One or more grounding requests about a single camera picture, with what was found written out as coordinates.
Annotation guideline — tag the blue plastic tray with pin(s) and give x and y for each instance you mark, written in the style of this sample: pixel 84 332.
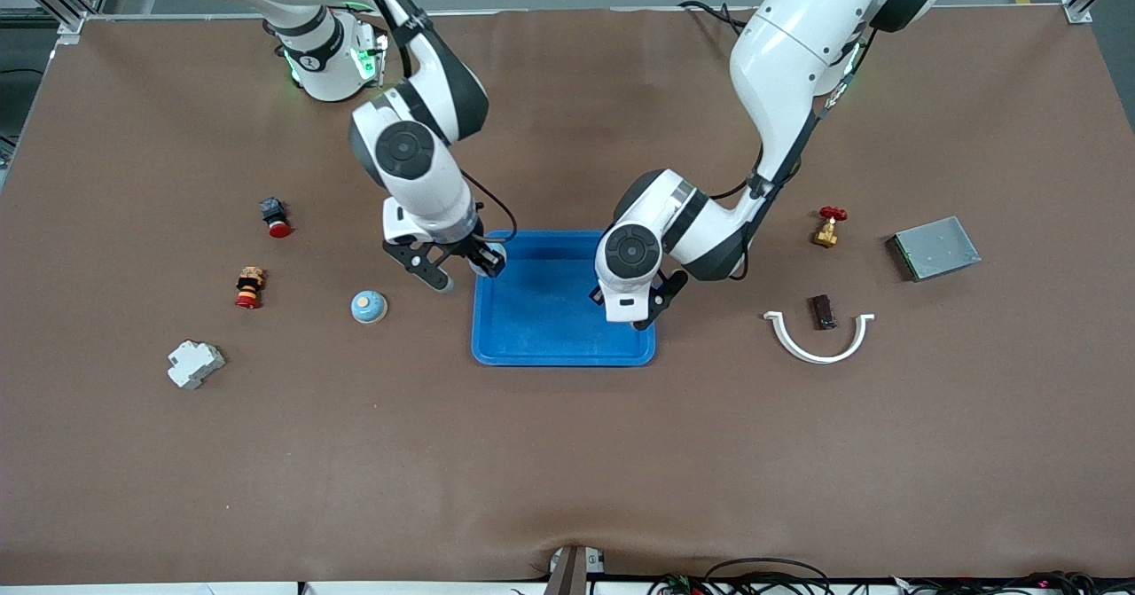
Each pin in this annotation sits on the blue plastic tray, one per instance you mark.
pixel 550 320

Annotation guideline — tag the red yellow stacked button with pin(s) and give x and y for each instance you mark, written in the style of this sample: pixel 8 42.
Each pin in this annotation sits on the red yellow stacked button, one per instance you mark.
pixel 250 289

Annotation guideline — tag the white curved plastic clip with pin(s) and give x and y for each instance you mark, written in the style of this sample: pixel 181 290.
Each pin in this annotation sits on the white curved plastic clip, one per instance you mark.
pixel 811 354

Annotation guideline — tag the metal bracket at table edge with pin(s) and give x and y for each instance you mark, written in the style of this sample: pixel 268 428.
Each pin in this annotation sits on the metal bracket at table edge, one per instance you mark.
pixel 575 570

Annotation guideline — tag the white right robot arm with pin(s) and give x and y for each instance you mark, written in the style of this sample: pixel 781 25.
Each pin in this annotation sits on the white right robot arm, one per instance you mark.
pixel 417 152

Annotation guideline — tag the white circuit breaker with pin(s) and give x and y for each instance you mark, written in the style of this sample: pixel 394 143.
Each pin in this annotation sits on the white circuit breaker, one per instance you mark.
pixel 195 364

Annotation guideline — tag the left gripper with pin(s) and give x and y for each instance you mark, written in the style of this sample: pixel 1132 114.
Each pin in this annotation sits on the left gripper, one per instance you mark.
pixel 595 295

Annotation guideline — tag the red emergency push button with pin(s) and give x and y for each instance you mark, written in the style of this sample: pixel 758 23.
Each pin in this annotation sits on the red emergency push button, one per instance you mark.
pixel 276 218

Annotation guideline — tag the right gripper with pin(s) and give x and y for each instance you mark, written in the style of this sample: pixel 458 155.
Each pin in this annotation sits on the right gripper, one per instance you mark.
pixel 480 251

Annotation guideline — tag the brown table mat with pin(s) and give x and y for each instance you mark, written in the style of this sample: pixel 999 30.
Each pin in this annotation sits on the brown table mat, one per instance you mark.
pixel 567 462

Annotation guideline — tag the grey metal box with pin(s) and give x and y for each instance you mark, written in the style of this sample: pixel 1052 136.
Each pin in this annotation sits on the grey metal box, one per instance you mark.
pixel 935 251

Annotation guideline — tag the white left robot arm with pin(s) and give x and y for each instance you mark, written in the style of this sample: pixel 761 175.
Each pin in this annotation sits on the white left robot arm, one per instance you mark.
pixel 789 63

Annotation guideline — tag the black electrolytic capacitor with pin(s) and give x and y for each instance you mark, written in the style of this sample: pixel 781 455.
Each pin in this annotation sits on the black electrolytic capacitor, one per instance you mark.
pixel 824 311

